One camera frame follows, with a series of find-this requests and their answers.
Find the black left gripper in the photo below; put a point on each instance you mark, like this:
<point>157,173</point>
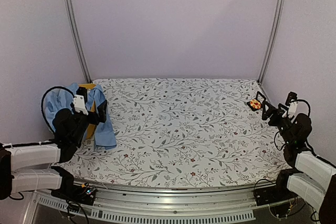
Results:
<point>102,114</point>

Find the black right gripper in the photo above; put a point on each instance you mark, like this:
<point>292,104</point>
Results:
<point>265,115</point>

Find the yellow orange plush flower brooch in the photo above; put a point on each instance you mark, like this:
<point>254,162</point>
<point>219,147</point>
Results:
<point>255,104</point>

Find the light blue shirt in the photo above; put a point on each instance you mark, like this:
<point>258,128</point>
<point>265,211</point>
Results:
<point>103,127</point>

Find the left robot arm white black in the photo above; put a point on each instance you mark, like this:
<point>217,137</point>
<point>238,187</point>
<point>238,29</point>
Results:
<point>33,166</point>

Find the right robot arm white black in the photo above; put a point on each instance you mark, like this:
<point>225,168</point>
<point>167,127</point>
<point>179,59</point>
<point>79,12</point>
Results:
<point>309,176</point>

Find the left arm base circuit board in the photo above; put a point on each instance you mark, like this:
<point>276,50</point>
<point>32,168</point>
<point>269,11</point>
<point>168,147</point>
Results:
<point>85,191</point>

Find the black display box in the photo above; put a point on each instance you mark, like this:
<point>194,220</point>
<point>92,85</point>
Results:
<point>251,108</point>

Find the yellow plastic basket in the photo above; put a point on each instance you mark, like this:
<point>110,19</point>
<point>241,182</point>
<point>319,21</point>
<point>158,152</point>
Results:
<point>91,128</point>

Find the floral white tablecloth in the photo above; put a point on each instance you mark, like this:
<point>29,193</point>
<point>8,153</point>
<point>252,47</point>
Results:
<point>181,133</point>

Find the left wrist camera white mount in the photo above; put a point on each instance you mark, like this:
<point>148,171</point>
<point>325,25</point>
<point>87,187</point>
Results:
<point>79,101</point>

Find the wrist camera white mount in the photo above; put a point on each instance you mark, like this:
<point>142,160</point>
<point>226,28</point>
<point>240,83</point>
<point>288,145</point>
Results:
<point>79,101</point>
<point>291,103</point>

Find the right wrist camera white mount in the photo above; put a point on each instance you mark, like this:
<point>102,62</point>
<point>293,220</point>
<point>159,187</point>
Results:
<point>291,103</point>

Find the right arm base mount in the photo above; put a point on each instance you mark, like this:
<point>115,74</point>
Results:
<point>280,201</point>

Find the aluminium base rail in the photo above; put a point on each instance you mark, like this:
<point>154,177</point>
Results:
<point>127,204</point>

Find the right aluminium frame post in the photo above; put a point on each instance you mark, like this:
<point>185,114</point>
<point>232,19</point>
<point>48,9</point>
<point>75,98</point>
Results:
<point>271,40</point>

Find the aluminium frame post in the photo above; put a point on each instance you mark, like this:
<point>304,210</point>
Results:
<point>77,41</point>
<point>271,40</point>

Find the left aluminium frame post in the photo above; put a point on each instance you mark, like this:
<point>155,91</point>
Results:
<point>77,41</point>

